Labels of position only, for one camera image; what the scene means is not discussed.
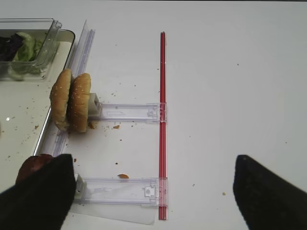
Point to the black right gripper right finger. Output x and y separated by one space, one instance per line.
265 200

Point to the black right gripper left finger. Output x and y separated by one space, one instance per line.
42 200

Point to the brown meat patty stack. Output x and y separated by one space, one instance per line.
31 165

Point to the green lettuce leaves in container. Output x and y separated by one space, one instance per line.
33 50

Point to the white pusher block patty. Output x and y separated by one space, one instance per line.
80 185

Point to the white metal tray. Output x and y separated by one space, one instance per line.
25 106

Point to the white pusher block bun right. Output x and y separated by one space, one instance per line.
94 106

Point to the sesame bun top outer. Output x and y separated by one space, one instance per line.
59 97

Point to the sesame bun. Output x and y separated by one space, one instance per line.
59 97
77 112

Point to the clear pusher track lower right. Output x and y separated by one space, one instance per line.
152 192

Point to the clear pusher track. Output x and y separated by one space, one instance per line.
152 192
150 112

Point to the clear pusher track upper right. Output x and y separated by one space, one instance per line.
150 112

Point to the sesame bun top inner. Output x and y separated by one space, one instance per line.
77 112

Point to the clear plastic salad container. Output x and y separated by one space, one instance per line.
45 29

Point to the purple cabbage shreds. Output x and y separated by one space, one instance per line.
9 47

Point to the red rail right side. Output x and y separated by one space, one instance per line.
162 141

